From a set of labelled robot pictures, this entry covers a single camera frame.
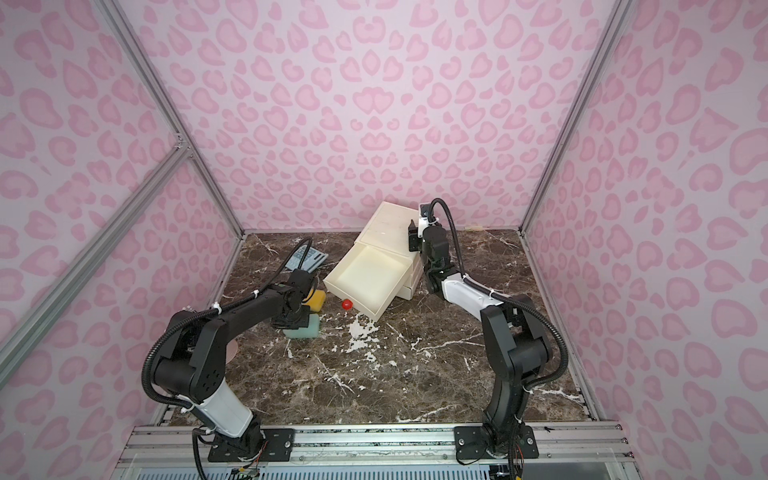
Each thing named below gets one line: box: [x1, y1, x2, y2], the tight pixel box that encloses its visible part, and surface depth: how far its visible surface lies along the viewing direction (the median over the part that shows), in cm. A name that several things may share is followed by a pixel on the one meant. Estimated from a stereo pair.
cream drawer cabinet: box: [354, 201, 424, 301], surface depth 92 cm
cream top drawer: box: [323, 240, 413, 321], surface depth 91 cm
